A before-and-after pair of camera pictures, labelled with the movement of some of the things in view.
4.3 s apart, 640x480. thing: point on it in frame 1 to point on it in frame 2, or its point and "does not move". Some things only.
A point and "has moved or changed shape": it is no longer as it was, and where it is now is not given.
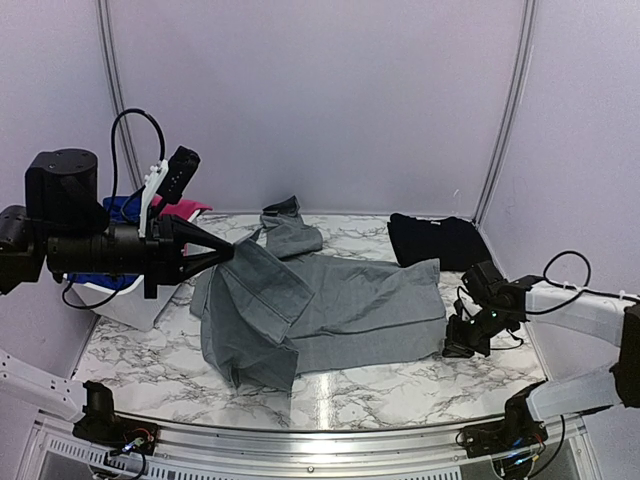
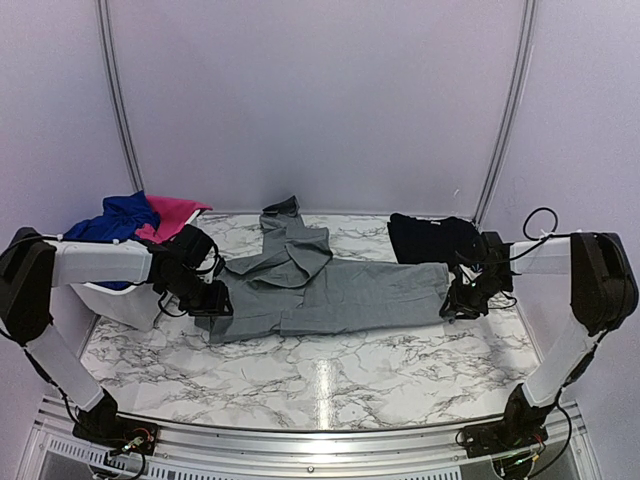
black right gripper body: (477, 334) to (473, 300)
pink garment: (183, 209) does not move
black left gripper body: (157, 251) to (198, 301)
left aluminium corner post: (111, 73) does not move
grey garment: (274, 308) has moved or changed shape
